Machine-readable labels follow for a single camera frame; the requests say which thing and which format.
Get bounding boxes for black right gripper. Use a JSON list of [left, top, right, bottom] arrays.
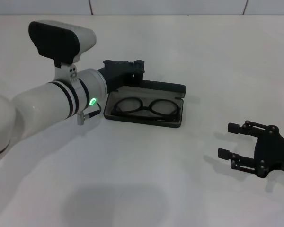
[[217, 120, 284, 178]]

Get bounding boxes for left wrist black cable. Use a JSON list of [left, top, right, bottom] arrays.
[[76, 102, 102, 126]]

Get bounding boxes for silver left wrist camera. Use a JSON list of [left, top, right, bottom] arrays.
[[28, 20, 97, 71]]

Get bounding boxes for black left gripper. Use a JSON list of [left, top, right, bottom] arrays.
[[97, 59, 145, 93]]

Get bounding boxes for black glasses case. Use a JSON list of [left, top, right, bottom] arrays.
[[103, 79, 187, 130]]

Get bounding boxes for black glasses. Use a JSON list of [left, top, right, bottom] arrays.
[[111, 98, 182, 122]]

